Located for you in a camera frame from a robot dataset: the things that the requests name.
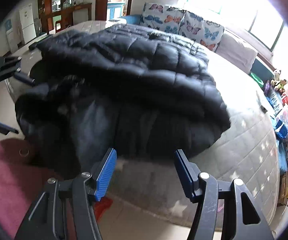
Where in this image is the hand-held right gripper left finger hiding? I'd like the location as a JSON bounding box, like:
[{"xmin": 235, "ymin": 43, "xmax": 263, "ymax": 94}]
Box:
[{"xmin": 14, "ymin": 147, "xmax": 117, "ymax": 240}]

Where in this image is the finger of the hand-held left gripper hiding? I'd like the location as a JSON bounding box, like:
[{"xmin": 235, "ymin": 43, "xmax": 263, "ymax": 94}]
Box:
[
  {"xmin": 0, "ymin": 56, "xmax": 35, "ymax": 87},
  {"xmin": 0, "ymin": 120, "xmax": 19, "ymax": 144}
]

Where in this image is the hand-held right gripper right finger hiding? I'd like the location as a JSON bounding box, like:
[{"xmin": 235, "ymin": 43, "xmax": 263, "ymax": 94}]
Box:
[{"xmin": 174, "ymin": 149, "xmax": 274, "ymax": 240}]

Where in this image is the black puffer jacket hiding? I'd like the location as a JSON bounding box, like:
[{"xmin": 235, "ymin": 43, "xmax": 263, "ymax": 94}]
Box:
[{"xmin": 15, "ymin": 24, "xmax": 232, "ymax": 178}]

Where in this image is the white refrigerator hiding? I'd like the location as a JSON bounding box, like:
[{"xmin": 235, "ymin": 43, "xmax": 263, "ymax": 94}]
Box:
[{"xmin": 19, "ymin": 4, "xmax": 37, "ymax": 44}]

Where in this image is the grey star quilted mattress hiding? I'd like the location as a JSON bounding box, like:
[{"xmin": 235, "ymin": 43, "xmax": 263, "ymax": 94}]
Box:
[{"xmin": 5, "ymin": 20, "xmax": 281, "ymax": 227}]

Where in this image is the maroon sweater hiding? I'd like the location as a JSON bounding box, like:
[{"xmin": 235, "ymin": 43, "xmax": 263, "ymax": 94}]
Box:
[{"xmin": 0, "ymin": 139, "xmax": 94, "ymax": 240}]

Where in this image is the wooden display cabinet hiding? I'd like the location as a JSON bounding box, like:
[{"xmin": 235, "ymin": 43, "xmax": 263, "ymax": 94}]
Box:
[{"xmin": 37, "ymin": 0, "xmax": 74, "ymax": 34}]

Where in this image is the cardboard box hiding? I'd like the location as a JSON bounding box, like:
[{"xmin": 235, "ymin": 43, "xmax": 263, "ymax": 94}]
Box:
[{"xmin": 279, "ymin": 172, "xmax": 288, "ymax": 205}]

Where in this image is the blue cabinet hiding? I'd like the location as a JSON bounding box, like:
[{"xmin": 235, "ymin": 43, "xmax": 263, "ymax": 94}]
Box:
[{"xmin": 107, "ymin": 1, "xmax": 125, "ymax": 21}]

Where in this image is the clear plastic toy box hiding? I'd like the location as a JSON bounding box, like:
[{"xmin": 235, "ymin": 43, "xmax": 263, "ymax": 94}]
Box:
[{"xmin": 274, "ymin": 105, "xmax": 288, "ymax": 140}]

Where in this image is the green bowl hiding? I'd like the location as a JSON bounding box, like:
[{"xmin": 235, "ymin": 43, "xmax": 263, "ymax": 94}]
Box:
[{"xmin": 249, "ymin": 72, "xmax": 264, "ymax": 85}]

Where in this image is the yellow plush toy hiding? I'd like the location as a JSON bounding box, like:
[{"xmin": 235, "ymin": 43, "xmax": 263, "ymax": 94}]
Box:
[{"xmin": 271, "ymin": 79, "xmax": 288, "ymax": 93}]

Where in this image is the white pillow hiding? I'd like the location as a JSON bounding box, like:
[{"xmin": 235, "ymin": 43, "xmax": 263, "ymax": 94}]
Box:
[{"xmin": 215, "ymin": 32, "xmax": 258, "ymax": 74}]

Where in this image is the butterfly print pillow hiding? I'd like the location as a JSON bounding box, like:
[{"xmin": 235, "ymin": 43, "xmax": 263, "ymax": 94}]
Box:
[
  {"xmin": 142, "ymin": 2, "xmax": 186, "ymax": 33},
  {"xmin": 179, "ymin": 10, "xmax": 226, "ymax": 52}
]

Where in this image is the window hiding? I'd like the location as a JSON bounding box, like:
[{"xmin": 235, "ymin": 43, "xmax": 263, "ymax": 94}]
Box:
[{"xmin": 184, "ymin": 0, "xmax": 284, "ymax": 50}]

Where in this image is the wooden door frame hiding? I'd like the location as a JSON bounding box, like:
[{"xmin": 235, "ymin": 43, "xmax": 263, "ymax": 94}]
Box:
[{"xmin": 95, "ymin": 0, "xmax": 135, "ymax": 22}]

